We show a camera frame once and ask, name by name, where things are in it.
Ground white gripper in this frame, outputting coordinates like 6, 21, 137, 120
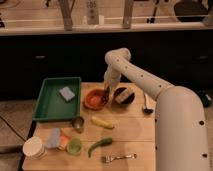
104, 69, 121, 96

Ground dark purple grapes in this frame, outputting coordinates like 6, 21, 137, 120
102, 95, 109, 104

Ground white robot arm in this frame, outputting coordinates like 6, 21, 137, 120
104, 48, 211, 171

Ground red bowl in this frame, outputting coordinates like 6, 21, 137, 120
83, 89, 107, 110

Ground dark brown bowl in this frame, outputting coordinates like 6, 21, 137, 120
113, 87, 135, 106

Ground tan sponge block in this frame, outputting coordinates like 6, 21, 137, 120
115, 88, 132, 103

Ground small metal cup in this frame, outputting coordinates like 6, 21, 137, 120
71, 116, 84, 133

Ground blue grey sponge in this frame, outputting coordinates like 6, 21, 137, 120
59, 87, 75, 101

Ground black ladle spoon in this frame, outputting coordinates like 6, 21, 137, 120
143, 94, 154, 115

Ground green chili pepper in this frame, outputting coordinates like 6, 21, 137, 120
88, 137, 113, 158

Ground green plastic tray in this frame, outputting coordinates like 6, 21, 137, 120
33, 77, 81, 122

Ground green plastic cup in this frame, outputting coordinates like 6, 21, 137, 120
66, 138, 82, 156

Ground orange toy piece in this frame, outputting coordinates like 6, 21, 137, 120
58, 133, 70, 150

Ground silver fork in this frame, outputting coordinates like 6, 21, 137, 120
101, 154, 137, 163

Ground grey blue cloth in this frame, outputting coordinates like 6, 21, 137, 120
45, 128, 60, 149

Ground white remote on shelf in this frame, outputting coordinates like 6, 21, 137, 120
86, 0, 99, 25

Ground blue object on floor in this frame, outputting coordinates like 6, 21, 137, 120
200, 93, 212, 108

